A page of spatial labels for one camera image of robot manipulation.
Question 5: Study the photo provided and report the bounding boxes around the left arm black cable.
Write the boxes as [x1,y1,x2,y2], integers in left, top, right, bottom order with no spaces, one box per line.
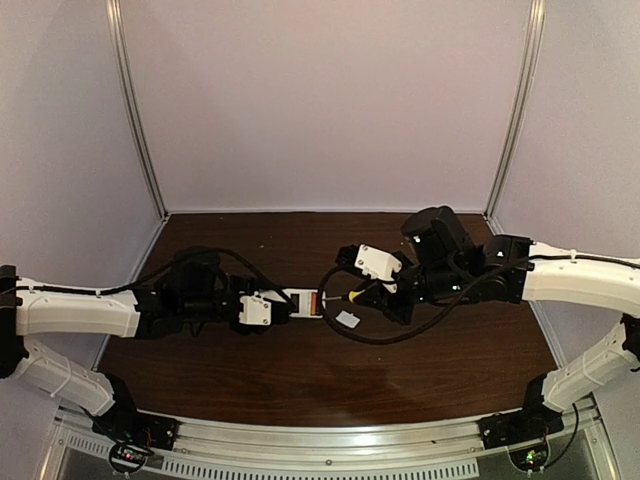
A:
[0,244,291,306]

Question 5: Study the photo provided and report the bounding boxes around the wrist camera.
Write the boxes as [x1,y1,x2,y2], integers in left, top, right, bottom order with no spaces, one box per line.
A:
[238,295,273,326]
[336,244,403,283]

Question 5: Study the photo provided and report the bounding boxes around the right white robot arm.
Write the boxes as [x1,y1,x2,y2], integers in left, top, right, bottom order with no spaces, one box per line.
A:
[350,206,639,415]

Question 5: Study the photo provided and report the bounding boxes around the white remote control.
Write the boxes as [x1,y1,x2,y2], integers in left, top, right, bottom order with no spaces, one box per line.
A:
[284,288,325,319]

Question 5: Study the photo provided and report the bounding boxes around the right aluminium frame post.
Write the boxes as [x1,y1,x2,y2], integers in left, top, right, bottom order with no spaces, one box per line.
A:
[484,0,546,224]

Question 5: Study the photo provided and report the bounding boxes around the left aluminium frame post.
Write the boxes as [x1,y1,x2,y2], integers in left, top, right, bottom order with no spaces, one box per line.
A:
[105,0,169,221]

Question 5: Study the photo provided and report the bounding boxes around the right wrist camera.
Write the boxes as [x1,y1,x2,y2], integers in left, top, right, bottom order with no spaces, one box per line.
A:
[336,244,403,283]

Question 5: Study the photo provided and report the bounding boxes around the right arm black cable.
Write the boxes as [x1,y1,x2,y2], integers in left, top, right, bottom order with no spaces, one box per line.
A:
[317,249,640,346]

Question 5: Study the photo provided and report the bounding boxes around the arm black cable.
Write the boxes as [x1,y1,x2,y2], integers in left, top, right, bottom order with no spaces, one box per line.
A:
[317,249,640,346]
[0,244,291,306]

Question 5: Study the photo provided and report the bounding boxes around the white battery cover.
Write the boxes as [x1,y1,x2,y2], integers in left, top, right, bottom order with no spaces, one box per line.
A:
[335,310,361,329]

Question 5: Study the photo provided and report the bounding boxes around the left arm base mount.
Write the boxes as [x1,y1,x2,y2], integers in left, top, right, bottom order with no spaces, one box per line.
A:
[91,411,180,476]

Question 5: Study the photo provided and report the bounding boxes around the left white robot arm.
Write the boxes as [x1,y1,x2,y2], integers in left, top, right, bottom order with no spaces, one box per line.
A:
[1,247,299,418]

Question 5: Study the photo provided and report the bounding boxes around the batteries in remote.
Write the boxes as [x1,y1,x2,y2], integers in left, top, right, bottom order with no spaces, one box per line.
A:
[310,292,319,316]

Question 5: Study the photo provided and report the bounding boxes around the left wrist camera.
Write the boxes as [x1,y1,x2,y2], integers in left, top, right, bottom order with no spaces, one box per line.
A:
[238,295,273,326]

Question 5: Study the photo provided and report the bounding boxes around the front aluminium rail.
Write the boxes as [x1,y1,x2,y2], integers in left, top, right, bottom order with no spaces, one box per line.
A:
[49,394,611,480]

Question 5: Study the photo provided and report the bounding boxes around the aluminium frame post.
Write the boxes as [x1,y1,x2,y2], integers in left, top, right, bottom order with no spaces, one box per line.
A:
[105,0,169,221]
[484,0,546,224]

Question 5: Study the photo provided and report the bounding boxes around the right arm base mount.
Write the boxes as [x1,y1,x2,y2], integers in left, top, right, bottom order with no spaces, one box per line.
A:
[477,409,564,475]

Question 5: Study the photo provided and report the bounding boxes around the yellow handled screwdriver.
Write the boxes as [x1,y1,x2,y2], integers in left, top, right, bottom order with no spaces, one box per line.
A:
[323,282,373,303]

